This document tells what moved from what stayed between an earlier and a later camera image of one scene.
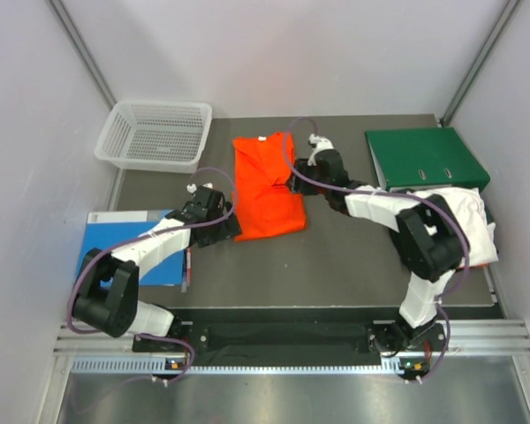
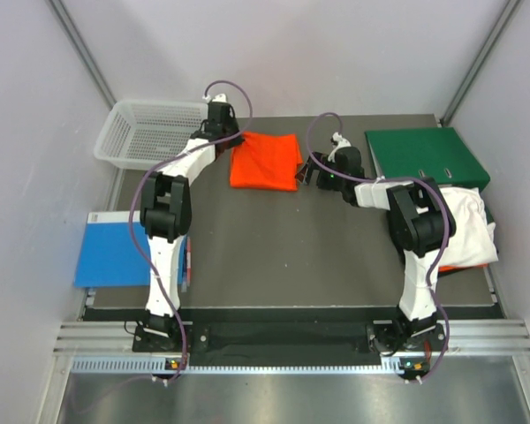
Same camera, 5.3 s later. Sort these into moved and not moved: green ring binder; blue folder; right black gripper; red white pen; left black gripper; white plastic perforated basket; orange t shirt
Moved: right black gripper; orange t shirt; left black gripper
Not moved: blue folder; green ring binder; white plastic perforated basket; red white pen
